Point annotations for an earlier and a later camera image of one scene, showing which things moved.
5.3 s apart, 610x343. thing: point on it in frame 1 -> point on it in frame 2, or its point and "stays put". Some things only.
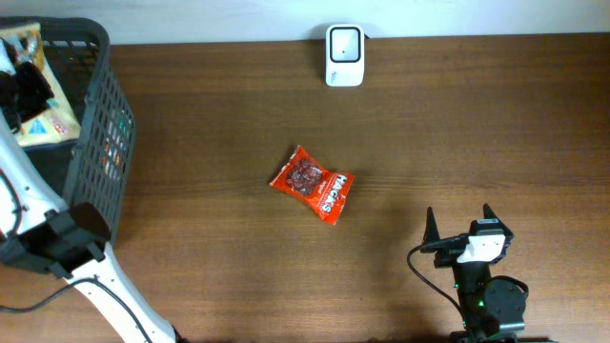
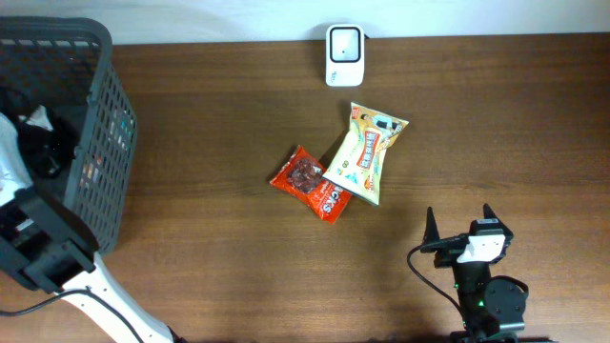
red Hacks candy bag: [326, 191] stays put
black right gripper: [445, 257] stays put
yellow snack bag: [23, 43] -> [356, 169]
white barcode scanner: [345, 55] stays put
